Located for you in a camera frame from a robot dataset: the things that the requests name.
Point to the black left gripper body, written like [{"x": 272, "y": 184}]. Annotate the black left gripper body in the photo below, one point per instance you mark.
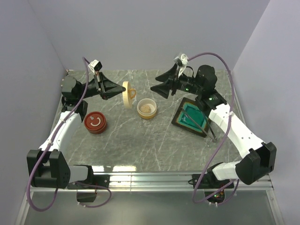
[{"x": 90, "y": 91}]

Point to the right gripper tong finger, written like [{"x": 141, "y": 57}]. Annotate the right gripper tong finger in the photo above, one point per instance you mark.
[
  {"x": 170, "y": 74},
  {"x": 163, "y": 90}
]

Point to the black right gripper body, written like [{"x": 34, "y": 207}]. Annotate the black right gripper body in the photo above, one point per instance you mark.
[{"x": 186, "y": 84}]

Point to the cream round lid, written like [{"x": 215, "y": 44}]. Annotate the cream round lid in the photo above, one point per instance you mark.
[{"x": 128, "y": 95}]

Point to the beige steamed bun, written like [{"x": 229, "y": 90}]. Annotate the beige steamed bun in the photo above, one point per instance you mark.
[{"x": 146, "y": 109}]

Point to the red round lid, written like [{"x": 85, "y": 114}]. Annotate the red round lid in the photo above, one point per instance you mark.
[{"x": 95, "y": 119}]

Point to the steel serving tongs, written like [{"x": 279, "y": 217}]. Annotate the steel serving tongs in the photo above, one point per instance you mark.
[{"x": 210, "y": 134}]

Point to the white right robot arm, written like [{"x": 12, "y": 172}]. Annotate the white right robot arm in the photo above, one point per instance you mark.
[{"x": 258, "y": 157}]

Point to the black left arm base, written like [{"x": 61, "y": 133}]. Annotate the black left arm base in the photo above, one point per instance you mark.
[{"x": 87, "y": 191}]

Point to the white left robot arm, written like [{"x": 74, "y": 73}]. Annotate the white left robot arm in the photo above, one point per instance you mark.
[{"x": 47, "y": 166}]

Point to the cream round container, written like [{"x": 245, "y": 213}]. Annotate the cream round container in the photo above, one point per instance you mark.
[{"x": 153, "y": 106}]

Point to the teal square ceramic plate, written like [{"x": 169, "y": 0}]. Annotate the teal square ceramic plate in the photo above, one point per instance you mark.
[{"x": 186, "y": 116}]

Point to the brown steel-lined container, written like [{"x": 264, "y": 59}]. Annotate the brown steel-lined container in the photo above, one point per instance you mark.
[{"x": 96, "y": 130}]

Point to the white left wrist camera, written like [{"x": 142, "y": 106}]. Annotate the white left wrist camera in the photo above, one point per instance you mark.
[{"x": 95, "y": 66}]

